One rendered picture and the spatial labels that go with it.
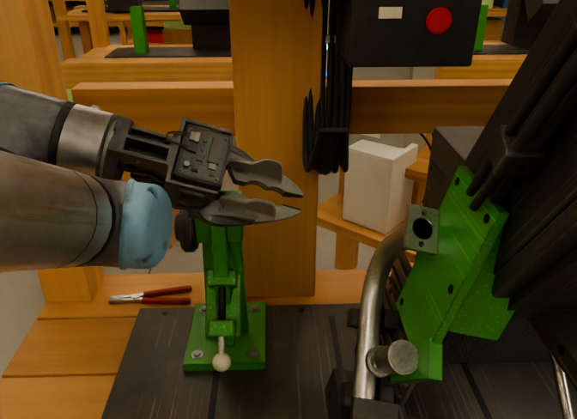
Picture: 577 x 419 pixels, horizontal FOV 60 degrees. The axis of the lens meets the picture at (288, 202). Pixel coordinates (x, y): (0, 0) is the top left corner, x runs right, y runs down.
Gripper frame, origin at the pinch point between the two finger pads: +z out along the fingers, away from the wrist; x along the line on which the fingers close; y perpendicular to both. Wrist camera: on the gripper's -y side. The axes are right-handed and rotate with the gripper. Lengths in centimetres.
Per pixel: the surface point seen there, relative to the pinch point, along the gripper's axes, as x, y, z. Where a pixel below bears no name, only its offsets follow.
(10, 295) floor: -7, -215, -80
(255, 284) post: -3.7, -41.6, 5.5
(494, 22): 498, -458, 345
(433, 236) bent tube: -0.6, 3.0, 17.2
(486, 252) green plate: -3.9, 11.7, 18.2
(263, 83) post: 23.3, -15.1, -4.3
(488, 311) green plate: -8.4, 5.7, 23.0
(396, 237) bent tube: -0.3, -1.5, 14.7
